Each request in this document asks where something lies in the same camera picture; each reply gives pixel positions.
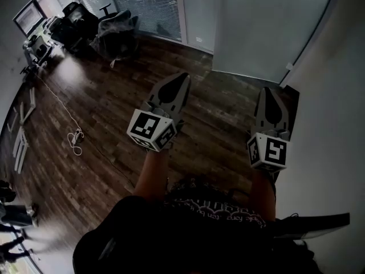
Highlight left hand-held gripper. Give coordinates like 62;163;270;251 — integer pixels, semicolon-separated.
126;72;192;154

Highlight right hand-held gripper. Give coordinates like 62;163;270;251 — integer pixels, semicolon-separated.
246;86;292;173

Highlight frosted glass door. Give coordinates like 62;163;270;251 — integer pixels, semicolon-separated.
212;0;338;84

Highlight person's right forearm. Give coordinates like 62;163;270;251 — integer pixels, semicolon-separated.
250;167;278;223

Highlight person's left forearm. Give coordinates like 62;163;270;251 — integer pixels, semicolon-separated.
132;148;169;200

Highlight grey covered office chair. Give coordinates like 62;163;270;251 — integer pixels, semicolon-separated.
90;9;141;63

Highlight fixed frosted glass panel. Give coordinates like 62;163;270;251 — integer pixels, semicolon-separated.
181;0;215;54

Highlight white window blinds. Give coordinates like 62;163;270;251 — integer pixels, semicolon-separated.
109;0;184;42

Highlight black office chair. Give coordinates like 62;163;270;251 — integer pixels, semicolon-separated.
52;1;99;54

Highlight white equipment cart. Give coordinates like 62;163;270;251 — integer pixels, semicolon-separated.
22;18;56;69

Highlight person's black printed shirt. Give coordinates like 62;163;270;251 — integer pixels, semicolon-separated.
72;177;323;274

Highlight dark framed window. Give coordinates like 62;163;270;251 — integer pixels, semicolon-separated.
12;0;50;38

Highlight black tripod stand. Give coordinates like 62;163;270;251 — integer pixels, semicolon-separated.
0;179;39;265

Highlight white floor cable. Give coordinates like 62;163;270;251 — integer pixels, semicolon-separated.
33;72;85;156

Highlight white frame pieces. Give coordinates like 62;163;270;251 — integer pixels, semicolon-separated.
6;86;37;175

